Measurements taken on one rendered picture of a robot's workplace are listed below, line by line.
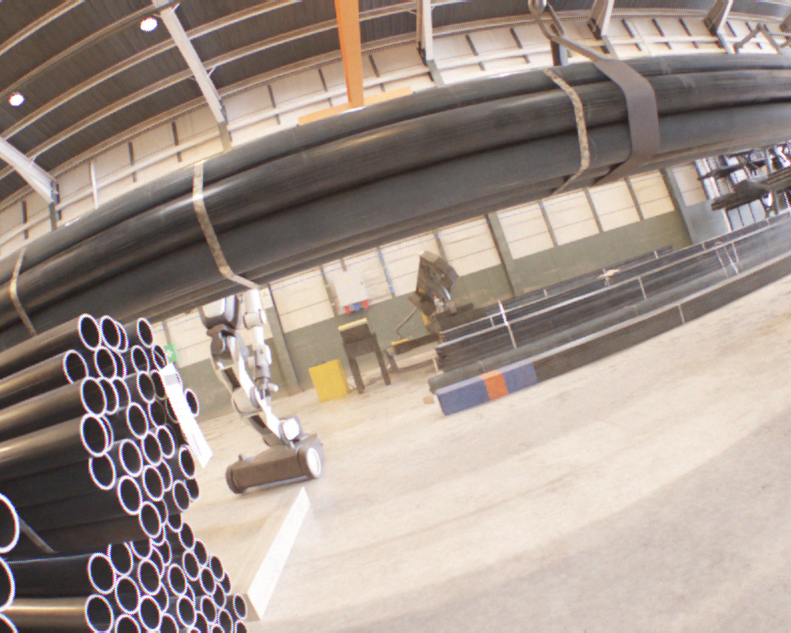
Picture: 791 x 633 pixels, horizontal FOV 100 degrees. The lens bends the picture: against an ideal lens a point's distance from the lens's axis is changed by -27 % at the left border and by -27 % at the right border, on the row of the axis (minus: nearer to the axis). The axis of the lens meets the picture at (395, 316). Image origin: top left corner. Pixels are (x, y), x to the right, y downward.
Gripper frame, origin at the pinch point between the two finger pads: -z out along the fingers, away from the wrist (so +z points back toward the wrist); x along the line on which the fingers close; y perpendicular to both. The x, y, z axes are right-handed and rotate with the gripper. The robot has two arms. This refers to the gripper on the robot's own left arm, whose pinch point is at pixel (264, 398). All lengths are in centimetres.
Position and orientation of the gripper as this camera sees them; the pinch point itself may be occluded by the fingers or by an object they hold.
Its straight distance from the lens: 246.4
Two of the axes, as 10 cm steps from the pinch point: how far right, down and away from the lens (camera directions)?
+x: -0.4, -5.1, -8.6
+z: -2.5, -8.3, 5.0
